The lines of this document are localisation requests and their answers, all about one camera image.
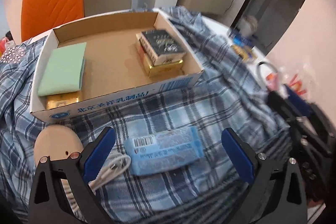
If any white cable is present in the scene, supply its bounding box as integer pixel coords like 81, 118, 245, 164
63, 153, 132, 214

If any round beige power bank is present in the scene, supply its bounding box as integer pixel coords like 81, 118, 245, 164
34, 124, 84, 166

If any blue tissue pack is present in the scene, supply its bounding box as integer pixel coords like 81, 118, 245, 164
123, 126, 204, 176

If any green wallet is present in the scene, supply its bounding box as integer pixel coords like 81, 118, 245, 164
38, 42, 87, 97

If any red and cream cigarette pack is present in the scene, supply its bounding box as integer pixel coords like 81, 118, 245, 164
135, 41, 183, 77

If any black cigarette pack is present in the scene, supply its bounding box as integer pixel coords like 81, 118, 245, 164
136, 29, 186, 66

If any gold blue cigarette pack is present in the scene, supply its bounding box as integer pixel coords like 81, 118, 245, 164
231, 44, 257, 63

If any dark blue box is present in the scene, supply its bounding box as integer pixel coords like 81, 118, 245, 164
229, 30, 255, 48

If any white trash bin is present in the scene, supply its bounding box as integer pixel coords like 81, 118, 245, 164
236, 15, 258, 38

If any open cardboard box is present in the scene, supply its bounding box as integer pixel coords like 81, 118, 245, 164
30, 9, 204, 123

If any red bag on floor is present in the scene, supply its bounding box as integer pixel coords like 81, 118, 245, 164
0, 37, 8, 55

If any orange chair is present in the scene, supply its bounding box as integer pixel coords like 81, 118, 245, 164
21, 0, 84, 42

